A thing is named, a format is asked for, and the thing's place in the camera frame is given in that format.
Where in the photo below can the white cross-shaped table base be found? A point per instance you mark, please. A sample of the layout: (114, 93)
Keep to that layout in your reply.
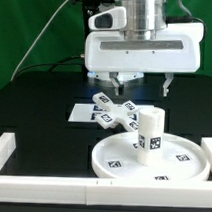
(128, 123)

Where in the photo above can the white round table top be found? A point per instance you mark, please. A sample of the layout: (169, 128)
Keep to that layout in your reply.
(117, 157)

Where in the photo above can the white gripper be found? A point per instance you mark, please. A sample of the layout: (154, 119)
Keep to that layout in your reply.
(175, 49)

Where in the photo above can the white marker sheet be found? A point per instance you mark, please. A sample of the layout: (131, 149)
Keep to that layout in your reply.
(92, 112)

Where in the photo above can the white fence bar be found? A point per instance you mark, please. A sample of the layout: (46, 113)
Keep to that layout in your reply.
(89, 191)
(7, 147)
(206, 145)

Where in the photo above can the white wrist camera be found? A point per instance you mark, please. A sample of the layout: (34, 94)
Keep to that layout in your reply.
(113, 19)

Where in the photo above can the white front fence bar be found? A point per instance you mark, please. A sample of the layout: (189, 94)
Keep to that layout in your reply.
(89, 191)

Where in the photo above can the black camera stand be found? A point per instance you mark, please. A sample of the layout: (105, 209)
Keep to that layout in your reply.
(89, 8)

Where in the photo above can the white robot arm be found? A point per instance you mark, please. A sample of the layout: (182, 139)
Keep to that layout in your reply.
(132, 37)

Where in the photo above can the white right fence bar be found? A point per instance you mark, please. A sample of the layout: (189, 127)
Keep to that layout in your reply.
(206, 145)

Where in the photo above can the white left fence bar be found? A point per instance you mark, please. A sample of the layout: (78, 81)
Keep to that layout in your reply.
(7, 147)

